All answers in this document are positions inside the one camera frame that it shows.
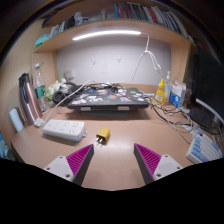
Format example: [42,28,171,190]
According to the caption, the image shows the yellow glue bottle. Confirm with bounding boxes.
[154,78,167,105]

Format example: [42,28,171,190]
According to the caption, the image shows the wooden shelf unit with books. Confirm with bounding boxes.
[31,1,198,54]

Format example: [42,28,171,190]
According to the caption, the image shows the small beige packet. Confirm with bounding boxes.
[33,118,46,128]

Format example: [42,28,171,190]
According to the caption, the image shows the white wall socket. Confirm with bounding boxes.
[63,69,76,81]

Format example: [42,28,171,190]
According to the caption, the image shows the white and green plush toy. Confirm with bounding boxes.
[44,78,69,100]

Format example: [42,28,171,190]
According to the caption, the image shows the pink metal thermos jug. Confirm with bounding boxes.
[18,72,44,126]

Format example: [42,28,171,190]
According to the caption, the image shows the white and blue keyboard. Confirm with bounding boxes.
[185,130,224,164]

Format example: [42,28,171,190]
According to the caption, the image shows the blue and white box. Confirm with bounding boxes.
[168,79,187,108]

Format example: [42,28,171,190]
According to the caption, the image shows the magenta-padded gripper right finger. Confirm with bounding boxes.
[133,143,184,185]

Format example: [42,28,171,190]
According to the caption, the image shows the white power strip cable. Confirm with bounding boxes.
[42,79,98,125]

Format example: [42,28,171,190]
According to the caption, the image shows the white LED light bar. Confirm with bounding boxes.
[72,29,142,42]

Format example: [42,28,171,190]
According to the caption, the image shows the tangled desk cables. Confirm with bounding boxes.
[146,96,204,144]

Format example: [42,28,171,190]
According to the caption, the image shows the small clear bottle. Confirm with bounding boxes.
[163,70,173,101]

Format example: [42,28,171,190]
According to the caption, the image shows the white cylinder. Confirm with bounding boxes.
[8,108,25,133]

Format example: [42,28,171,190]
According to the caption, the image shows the grey laptop stand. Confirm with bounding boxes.
[78,105,133,116]

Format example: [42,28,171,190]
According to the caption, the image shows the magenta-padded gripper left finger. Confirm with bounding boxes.
[43,143,95,187]

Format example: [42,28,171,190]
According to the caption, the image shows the yellow charger block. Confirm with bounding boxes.
[95,127,111,146]

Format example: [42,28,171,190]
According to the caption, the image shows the black sticker-covered laptop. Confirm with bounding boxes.
[66,87,150,110]

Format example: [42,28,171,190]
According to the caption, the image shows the white power strip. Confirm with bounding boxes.
[42,119,88,142]

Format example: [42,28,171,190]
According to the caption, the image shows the white hanging cables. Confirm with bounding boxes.
[130,33,163,84]

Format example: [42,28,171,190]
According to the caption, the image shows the clear plastic water bottle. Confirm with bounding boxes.
[32,63,48,114]

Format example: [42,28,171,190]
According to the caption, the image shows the black monitor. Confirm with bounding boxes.
[184,46,224,134]

